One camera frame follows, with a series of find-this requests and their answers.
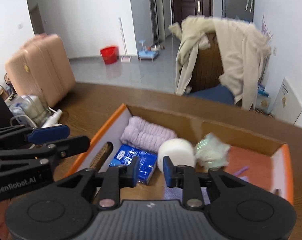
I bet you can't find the blue tissue pack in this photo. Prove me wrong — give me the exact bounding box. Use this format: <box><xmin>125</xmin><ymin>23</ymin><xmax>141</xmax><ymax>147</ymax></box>
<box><xmin>108</xmin><ymin>143</ymin><xmax>158</xmax><ymax>185</ymax></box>

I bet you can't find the purple checked cloth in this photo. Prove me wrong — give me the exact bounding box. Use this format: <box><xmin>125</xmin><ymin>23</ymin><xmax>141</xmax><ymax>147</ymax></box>
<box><xmin>163</xmin><ymin>166</ymin><xmax>249</xmax><ymax>205</ymax></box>

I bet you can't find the white foam ball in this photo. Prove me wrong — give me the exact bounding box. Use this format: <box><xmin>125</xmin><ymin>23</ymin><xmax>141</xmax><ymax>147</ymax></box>
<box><xmin>158</xmin><ymin>138</ymin><xmax>197</xmax><ymax>173</ymax></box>

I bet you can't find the iridescent plastic wrap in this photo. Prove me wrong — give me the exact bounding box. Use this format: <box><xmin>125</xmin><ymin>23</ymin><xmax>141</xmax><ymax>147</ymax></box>
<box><xmin>195</xmin><ymin>133</ymin><xmax>231</xmax><ymax>170</ymax></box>

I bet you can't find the lilac knitted sock roll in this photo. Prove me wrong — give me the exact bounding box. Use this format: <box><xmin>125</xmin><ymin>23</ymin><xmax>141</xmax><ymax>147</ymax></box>
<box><xmin>120</xmin><ymin>116</ymin><xmax>178</xmax><ymax>153</ymax></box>

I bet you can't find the person's left hand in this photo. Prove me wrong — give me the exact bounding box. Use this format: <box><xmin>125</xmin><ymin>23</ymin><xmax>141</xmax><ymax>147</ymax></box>
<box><xmin>0</xmin><ymin>199</ymin><xmax>14</xmax><ymax>240</ymax></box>

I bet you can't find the white spray bottle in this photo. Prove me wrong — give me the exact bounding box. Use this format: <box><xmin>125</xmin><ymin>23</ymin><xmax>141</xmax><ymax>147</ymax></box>
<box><xmin>41</xmin><ymin>109</ymin><xmax>63</xmax><ymax>128</ymax></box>

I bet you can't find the clear glass jar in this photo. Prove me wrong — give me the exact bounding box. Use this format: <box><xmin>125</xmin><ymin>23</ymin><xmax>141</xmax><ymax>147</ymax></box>
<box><xmin>8</xmin><ymin>95</ymin><xmax>51</xmax><ymax>128</ymax></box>

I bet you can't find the orange red cardboard box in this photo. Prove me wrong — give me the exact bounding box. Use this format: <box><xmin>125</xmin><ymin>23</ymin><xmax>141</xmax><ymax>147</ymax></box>
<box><xmin>67</xmin><ymin>104</ymin><xmax>294</xmax><ymax>203</ymax></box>

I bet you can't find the pink hard suitcase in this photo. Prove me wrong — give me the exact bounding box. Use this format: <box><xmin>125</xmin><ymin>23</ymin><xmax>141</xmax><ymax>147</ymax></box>
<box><xmin>4</xmin><ymin>34</ymin><xmax>75</xmax><ymax>107</ymax></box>

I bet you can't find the dark wooden chair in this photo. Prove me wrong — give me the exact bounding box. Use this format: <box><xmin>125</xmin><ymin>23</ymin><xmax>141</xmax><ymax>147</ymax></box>
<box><xmin>188</xmin><ymin>32</ymin><xmax>242</xmax><ymax>107</ymax></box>

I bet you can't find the red plastic bucket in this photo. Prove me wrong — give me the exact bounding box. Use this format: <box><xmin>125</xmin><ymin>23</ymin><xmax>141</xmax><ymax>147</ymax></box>
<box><xmin>100</xmin><ymin>46</ymin><xmax>118</xmax><ymax>65</ymax></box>

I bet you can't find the white mop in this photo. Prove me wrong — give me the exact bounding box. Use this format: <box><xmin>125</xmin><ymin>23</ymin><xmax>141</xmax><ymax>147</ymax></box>
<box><xmin>118</xmin><ymin>17</ymin><xmax>131</xmax><ymax>63</ymax></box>

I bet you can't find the cream jacket on chair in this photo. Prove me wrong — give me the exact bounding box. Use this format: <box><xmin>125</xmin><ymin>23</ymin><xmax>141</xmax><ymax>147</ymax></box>
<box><xmin>169</xmin><ymin>16</ymin><xmax>271</xmax><ymax>110</ymax></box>

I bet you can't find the white panel against wall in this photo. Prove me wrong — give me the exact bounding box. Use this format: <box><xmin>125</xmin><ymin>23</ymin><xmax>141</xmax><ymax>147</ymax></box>
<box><xmin>271</xmin><ymin>77</ymin><xmax>302</xmax><ymax>125</ymax></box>

